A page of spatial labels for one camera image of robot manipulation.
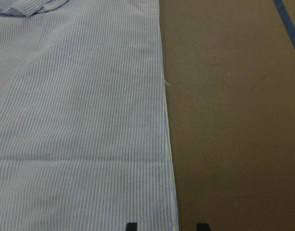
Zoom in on blue striped button shirt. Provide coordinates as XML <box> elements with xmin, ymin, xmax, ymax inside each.
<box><xmin>0</xmin><ymin>0</ymin><xmax>179</xmax><ymax>231</ymax></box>

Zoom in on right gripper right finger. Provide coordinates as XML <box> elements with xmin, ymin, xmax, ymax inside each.
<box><xmin>196</xmin><ymin>223</ymin><xmax>210</xmax><ymax>231</ymax></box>

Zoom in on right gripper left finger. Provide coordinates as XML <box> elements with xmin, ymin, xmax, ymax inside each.
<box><xmin>126</xmin><ymin>222</ymin><xmax>137</xmax><ymax>231</ymax></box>

